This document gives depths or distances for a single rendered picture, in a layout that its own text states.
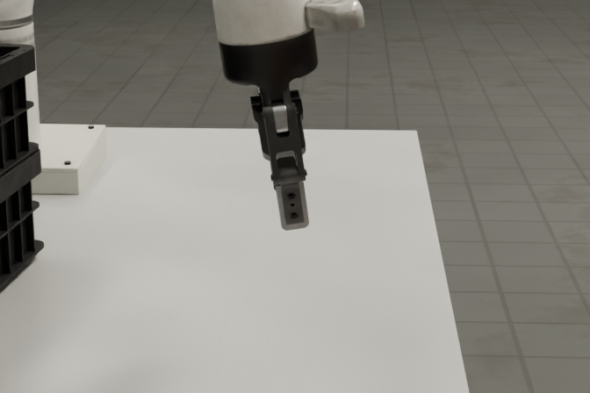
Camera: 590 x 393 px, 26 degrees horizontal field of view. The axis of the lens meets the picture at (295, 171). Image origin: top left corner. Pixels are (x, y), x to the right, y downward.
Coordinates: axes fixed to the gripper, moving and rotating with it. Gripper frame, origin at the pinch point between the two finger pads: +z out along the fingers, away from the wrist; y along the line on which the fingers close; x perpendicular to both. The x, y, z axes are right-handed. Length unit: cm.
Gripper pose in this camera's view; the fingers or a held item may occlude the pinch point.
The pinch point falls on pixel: (290, 201)
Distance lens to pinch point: 103.9
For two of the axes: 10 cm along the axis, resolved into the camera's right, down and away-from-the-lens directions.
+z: 1.3, 9.4, 3.2
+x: 9.9, -1.5, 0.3
